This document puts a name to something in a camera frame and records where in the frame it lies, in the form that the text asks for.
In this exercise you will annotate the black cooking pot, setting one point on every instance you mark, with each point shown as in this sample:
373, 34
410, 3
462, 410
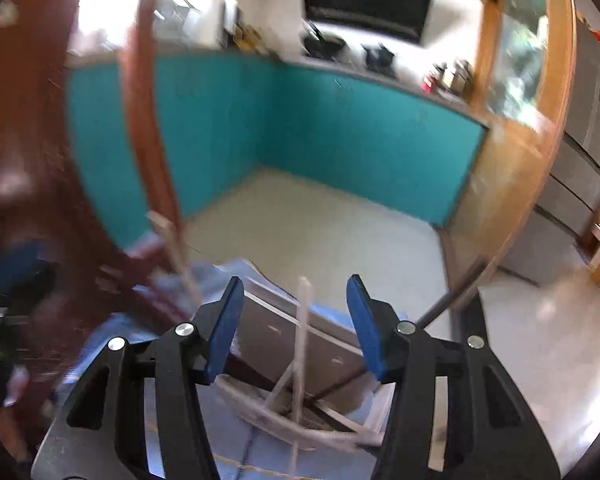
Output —
379, 60

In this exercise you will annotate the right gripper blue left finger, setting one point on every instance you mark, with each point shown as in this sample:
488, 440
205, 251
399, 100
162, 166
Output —
105, 411

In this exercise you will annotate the lone beige chopstick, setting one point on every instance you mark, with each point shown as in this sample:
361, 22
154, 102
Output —
305, 293

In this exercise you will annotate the white plastic utensil basket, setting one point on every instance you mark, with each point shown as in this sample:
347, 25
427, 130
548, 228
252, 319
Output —
306, 382

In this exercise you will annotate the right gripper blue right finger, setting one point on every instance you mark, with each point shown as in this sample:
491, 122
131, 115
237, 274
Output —
486, 418

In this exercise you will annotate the blue checked cloth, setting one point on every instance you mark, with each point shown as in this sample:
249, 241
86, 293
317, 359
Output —
225, 431

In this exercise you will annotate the silver refrigerator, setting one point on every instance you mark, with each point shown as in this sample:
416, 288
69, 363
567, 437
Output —
548, 243

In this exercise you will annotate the stainless steel pot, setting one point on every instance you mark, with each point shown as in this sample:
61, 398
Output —
456, 78

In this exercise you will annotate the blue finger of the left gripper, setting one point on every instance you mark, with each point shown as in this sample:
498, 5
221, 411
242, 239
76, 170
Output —
19, 262

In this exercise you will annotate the brown wooden chair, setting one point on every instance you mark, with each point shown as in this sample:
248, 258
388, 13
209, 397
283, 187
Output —
42, 200

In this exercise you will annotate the black wok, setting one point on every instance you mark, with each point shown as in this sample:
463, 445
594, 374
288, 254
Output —
321, 44

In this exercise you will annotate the wooden glass sliding door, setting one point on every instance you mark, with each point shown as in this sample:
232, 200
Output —
523, 80

